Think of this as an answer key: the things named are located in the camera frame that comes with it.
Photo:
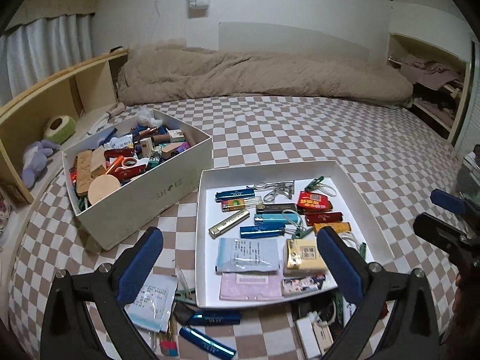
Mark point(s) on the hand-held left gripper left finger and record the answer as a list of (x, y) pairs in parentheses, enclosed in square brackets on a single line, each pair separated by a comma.
[(140, 266)]

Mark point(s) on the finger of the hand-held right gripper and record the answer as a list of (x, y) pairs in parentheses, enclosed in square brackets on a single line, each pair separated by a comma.
[(446, 200), (435, 228)]

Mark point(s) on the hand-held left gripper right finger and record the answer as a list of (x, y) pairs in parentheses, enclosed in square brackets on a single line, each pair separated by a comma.
[(339, 266)]

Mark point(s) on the green clip with pale loop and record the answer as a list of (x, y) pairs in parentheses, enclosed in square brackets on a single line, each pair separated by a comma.
[(303, 232)]

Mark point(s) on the shallow white cardboard tray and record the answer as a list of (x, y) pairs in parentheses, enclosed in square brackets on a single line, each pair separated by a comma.
[(348, 202)]

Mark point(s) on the red snack packet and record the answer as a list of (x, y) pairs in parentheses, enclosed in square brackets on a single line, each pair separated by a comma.
[(313, 200)]

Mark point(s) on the green clip with white loop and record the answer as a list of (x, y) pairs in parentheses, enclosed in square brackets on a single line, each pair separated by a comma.
[(314, 184)]

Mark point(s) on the black lighter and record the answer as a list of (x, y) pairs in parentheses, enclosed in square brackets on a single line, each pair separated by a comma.
[(275, 208)]

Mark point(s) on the silver eyelash curler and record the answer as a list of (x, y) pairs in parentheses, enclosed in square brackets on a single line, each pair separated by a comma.
[(277, 189)]

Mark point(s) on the clear lighter with orange label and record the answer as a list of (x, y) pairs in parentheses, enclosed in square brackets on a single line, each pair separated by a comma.
[(240, 204)]

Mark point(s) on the dark blue lighter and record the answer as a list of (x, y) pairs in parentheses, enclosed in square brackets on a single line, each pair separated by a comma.
[(262, 231), (213, 317), (234, 195)]

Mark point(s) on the person's right forearm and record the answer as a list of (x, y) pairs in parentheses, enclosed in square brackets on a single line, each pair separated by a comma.
[(467, 315)]

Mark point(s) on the white plastic packet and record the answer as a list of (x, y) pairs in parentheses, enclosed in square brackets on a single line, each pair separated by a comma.
[(150, 300)]

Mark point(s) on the gold tissue pack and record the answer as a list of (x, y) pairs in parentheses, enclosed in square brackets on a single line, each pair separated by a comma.
[(303, 257)]

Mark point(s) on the clear plastic box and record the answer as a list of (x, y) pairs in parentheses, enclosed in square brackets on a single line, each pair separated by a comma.
[(470, 172)]

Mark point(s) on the small printed sachet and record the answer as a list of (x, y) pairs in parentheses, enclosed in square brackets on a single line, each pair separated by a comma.
[(302, 285)]

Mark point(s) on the red lighter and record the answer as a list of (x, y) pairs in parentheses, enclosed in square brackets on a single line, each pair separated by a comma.
[(324, 218)]

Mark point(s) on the cream shoe box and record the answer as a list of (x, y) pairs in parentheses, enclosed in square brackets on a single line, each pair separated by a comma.
[(150, 210)]

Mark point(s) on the small white box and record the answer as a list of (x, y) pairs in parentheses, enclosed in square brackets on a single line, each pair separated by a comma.
[(307, 339)]

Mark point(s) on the teal lighter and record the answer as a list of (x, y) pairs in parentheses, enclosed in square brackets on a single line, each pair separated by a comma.
[(273, 219)]

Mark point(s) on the round beige powder puff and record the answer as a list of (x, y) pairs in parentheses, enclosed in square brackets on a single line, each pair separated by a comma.
[(104, 189)]

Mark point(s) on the pink packet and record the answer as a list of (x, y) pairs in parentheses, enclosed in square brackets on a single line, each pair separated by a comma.
[(251, 287)]

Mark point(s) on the white slatted closet door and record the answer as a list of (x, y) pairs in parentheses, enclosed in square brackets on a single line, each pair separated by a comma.
[(470, 112)]

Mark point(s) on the light blue foil packet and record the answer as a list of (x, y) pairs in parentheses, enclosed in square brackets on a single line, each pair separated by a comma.
[(247, 255)]

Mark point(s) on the carved wooden block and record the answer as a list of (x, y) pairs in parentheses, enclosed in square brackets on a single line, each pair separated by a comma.
[(84, 172)]

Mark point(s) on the pile of cosmetics and sundries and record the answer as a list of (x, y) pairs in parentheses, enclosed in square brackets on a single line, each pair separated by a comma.
[(150, 146)]

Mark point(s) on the pink folded clothes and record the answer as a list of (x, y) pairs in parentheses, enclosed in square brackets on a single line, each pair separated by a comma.
[(427, 73)]

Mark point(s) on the checkered bed sheet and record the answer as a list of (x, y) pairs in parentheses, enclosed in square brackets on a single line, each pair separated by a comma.
[(300, 131)]

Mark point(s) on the red patterned printed cloth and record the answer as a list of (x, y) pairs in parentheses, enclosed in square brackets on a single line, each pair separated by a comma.
[(5, 213)]

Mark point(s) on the purple plush toy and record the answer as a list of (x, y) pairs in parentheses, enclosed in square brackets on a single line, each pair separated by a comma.
[(37, 161)]

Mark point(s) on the crumpled white tissue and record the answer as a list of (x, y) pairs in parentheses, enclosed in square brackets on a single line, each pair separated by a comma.
[(150, 116)]

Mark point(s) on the green tape roll toy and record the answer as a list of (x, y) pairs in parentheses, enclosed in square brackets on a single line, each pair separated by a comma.
[(60, 129)]

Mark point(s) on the cream bedside shelf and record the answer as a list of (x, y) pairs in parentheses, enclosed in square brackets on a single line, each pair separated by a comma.
[(33, 112)]

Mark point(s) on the beige fluffy blanket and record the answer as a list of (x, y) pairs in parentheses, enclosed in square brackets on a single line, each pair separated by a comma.
[(262, 75)]

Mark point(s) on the white curtain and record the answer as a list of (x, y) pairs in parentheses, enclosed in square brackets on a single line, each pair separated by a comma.
[(48, 56)]

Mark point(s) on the beige curtain valance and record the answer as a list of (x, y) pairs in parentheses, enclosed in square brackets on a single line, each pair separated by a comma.
[(56, 3)]

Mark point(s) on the cream wall closet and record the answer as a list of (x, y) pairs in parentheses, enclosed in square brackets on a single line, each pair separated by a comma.
[(397, 43)]

